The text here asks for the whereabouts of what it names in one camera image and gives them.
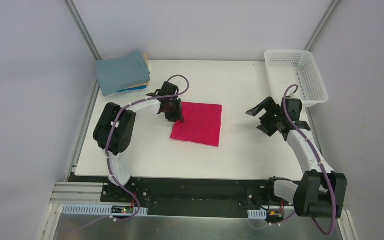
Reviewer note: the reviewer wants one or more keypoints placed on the white plastic basket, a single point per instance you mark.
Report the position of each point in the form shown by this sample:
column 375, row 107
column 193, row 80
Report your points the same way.
column 286, row 67

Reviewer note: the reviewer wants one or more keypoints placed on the right white cable duct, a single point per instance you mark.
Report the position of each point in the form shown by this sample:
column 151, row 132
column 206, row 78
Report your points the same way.
column 259, row 214

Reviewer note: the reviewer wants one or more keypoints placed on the folded blue white t shirt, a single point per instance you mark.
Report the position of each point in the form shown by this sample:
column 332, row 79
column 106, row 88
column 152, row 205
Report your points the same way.
column 131, row 90

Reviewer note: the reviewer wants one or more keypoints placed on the white cable duct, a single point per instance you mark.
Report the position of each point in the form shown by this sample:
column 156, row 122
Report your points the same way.
column 103, row 210
column 259, row 214

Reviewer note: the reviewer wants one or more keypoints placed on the right aluminium corner post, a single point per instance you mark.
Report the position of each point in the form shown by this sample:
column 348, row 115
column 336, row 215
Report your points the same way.
column 333, row 5

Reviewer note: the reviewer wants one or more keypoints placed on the aluminium corner post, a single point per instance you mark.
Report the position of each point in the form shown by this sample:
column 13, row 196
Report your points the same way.
column 333, row 5
column 75, row 14

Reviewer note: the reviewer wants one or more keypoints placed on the aluminium frame rail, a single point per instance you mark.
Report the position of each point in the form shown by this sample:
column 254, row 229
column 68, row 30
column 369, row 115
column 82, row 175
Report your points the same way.
column 76, row 192

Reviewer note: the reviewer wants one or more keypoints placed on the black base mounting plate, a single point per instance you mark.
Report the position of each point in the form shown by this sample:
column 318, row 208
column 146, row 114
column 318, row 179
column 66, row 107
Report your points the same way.
column 183, row 208

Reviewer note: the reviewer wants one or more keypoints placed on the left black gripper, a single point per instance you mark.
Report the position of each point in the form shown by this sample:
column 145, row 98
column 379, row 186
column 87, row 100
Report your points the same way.
column 173, row 110

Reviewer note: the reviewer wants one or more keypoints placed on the left aluminium corner post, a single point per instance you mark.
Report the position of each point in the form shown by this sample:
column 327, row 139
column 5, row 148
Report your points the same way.
column 75, row 14

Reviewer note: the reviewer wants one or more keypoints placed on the folded teal t shirt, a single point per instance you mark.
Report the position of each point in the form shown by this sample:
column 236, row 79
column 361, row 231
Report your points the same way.
column 121, row 73

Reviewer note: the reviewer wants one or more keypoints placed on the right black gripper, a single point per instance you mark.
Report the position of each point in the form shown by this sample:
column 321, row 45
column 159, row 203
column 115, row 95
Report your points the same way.
column 268, row 115

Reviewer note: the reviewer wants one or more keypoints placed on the left white cable duct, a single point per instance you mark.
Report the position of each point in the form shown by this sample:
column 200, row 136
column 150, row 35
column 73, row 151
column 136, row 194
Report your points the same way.
column 103, row 210

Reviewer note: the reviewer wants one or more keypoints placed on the red t shirt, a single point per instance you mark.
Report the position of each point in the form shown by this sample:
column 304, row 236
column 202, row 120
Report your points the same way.
column 201, row 124

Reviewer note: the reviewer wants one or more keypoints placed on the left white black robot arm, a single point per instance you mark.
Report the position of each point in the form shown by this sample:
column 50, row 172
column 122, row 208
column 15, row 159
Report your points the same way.
column 114, row 130

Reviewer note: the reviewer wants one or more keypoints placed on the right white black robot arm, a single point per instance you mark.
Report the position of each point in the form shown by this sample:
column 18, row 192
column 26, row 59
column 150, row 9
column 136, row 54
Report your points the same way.
column 321, row 191

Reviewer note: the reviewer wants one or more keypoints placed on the folded beige t shirt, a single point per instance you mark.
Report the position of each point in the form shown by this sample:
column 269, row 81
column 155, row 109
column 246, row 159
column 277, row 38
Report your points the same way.
column 145, row 58

